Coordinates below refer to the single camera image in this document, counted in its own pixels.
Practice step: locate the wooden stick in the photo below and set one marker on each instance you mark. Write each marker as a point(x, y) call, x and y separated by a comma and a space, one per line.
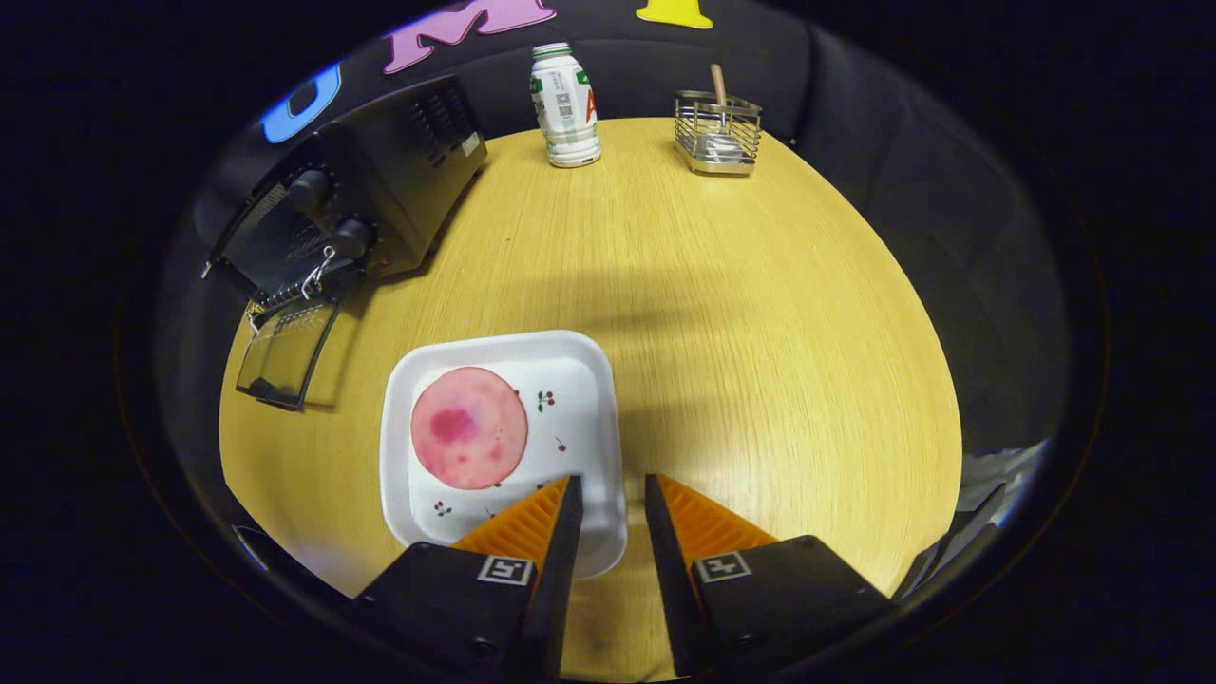
point(719, 84)

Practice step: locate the white square plate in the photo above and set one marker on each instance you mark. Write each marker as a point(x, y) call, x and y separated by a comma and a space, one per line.
point(579, 399)

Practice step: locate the pink ham slice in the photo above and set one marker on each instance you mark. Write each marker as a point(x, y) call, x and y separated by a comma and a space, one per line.
point(470, 432)

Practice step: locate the black toaster oven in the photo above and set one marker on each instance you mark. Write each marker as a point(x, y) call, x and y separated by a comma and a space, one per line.
point(399, 161)

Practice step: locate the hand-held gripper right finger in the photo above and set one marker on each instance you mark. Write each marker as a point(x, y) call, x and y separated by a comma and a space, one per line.
point(670, 589)

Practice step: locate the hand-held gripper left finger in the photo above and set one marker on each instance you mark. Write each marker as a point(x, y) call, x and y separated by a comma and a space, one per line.
point(556, 589)

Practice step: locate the white green drink bottle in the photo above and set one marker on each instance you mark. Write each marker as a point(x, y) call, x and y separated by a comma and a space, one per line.
point(562, 114)

